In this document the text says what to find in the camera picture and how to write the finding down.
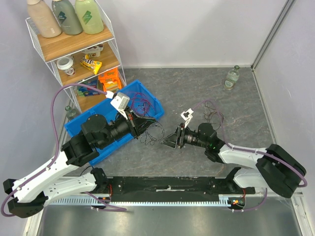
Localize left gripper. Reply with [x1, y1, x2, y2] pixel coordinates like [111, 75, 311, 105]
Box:
[98, 106, 157, 149]

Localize black cable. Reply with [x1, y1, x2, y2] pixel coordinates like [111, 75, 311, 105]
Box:
[137, 103, 165, 146]

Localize red cable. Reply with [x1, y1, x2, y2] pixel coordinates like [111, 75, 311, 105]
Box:
[129, 91, 158, 116]

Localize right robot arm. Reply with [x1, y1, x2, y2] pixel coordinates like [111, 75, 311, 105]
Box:
[161, 123, 306, 198]

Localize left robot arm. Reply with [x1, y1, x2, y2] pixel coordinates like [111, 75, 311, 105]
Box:
[0, 109, 156, 218]

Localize orange snack packets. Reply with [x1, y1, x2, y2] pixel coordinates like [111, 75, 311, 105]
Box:
[98, 68, 123, 92]

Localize blue green box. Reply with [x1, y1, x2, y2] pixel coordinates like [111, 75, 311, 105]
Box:
[76, 79, 100, 97]

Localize yellow snack bag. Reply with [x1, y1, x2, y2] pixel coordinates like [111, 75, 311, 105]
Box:
[80, 54, 102, 75]

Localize white yoghurt tub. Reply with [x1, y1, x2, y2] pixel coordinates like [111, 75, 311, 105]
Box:
[81, 44, 103, 58]

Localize clear glass bottle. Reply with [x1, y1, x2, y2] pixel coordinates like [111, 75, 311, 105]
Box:
[224, 65, 240, 90]

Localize white lidded cup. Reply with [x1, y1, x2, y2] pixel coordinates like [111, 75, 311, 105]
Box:
[57, 57, 75, 76]

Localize grey-green bottle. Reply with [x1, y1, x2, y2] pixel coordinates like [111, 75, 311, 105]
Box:
[52, 0, 83, 35]

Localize light green bottle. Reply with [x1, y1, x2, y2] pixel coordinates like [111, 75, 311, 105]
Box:
[74, 0, 104, 34]

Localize beige bottle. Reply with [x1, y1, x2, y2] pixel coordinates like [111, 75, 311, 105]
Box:
[27, 0, 62, 38]

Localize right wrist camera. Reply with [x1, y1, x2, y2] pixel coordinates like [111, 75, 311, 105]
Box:
[181, 108, 194, 128]

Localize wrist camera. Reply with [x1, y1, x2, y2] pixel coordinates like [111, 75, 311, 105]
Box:
[105, 91, 130, 119]
[181, 108, 194, 128]

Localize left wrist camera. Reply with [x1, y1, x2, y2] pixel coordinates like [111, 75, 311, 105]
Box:
[105, 91, 130, 119]

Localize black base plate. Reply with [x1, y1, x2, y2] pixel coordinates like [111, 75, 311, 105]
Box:
[95, 177, 255, 203]

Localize grey cable duct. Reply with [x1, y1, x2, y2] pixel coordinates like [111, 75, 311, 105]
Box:
[51, 195, 240, 207]

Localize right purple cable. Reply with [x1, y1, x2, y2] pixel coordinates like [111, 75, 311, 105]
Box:
[191, 99, 308, 212]

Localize white wire wooden shelf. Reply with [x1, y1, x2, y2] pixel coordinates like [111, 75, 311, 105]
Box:
[25, 0, 127, 115]

